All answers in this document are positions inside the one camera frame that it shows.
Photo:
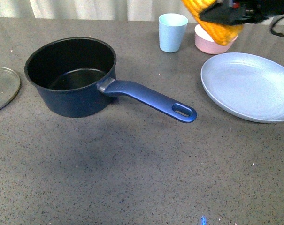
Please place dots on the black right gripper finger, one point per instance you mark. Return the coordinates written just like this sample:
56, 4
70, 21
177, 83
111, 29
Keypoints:
227, 12

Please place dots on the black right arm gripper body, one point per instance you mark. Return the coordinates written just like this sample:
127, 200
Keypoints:
255, 11

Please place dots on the yellow corn cob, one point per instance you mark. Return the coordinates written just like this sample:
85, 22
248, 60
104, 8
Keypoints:
221, 34

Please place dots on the glass lid with blue knob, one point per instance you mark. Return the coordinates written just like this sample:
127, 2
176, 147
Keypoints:
10, 84

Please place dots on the pink plastic bowl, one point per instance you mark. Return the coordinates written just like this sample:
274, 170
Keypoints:
206, 44

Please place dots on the light blue plastic cup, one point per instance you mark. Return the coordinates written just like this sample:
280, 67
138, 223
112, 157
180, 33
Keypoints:
172, 28

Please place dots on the light blue plastic plate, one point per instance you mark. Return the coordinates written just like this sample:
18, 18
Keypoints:
245, 85

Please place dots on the white pleated curtain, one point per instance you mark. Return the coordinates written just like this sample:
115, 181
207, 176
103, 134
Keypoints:
117, 10

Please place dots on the blue saucepan with handle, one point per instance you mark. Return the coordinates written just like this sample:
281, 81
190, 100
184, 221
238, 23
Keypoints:
76, 78

